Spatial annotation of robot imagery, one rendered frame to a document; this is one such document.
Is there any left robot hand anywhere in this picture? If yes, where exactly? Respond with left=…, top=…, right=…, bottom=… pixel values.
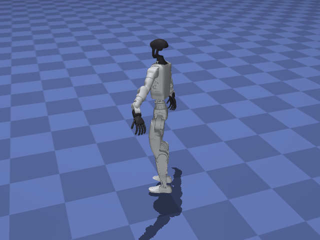
left=131, top=109, right=146, bottom=136

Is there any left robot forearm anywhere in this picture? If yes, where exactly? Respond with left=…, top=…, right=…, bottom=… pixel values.
left=131, top=86, right=148, bottom=113

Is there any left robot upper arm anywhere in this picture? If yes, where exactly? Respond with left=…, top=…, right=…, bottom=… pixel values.
left=137, top=66, right=159, bottom=94

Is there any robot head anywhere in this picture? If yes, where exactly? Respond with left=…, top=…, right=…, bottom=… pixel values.
left=150, top=39, right=169, bottom=65

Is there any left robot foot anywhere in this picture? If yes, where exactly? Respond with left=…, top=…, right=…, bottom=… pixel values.
left=148, top=184, right=172, bottom=193

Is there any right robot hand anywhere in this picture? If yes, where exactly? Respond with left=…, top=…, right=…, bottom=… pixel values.
left=167, top=92, right=177, bottom=111

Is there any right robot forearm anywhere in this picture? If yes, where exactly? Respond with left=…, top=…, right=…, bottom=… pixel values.
left=169, top=78, right=175, bottom=97

